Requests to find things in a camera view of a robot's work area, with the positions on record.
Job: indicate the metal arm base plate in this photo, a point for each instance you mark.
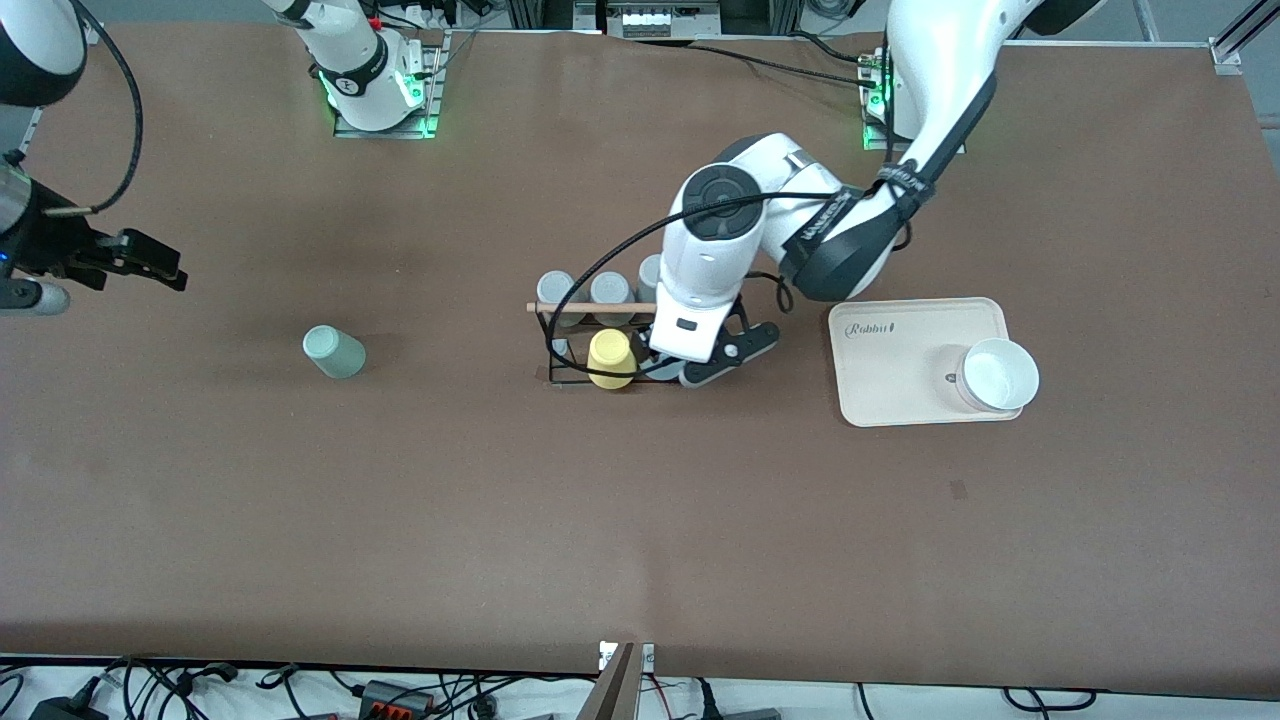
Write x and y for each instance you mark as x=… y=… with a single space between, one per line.
x=875 y=140
x=385 y=132

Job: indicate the silver frame rail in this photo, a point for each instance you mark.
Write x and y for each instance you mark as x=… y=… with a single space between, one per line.
x=30 y=132

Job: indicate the cream plastic tray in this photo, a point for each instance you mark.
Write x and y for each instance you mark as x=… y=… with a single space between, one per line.
x=905 y=400

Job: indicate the grey cup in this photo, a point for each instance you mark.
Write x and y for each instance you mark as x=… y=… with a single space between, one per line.
x=558 y=288
x=611 y=290
x=648 y=275

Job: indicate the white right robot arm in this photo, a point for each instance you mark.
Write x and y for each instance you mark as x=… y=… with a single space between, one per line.
x=355 y=60

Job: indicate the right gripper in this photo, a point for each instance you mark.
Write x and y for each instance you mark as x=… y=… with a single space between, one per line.
x=48 y=240

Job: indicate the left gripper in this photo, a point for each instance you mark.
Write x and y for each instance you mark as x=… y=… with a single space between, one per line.
x=639 y=347

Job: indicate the white power strip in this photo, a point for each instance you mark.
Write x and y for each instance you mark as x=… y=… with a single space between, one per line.
x=650 y=20

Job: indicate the green cup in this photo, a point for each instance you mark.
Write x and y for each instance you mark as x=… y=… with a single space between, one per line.
x=335 y=352

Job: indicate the yellow cup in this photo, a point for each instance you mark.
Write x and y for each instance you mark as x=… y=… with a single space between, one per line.
x=610 y=360

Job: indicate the white bowl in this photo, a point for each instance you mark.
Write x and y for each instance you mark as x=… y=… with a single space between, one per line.
x=997 y=375

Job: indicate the black power adapter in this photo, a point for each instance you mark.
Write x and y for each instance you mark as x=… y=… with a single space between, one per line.
x=65 y=710

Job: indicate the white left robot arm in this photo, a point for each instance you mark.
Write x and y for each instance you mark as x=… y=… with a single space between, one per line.
x=940 y=60

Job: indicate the silver frame bracket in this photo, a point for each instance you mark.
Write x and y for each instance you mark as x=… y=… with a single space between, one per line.
x=1228 y=55

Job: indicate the brown stand post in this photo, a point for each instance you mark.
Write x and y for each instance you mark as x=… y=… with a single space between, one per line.
x=612 y=690

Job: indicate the black connector orange levers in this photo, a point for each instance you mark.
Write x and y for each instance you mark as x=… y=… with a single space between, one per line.
x=395 y=700

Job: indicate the black plug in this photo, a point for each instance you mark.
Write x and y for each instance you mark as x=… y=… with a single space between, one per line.
x=740 y=714

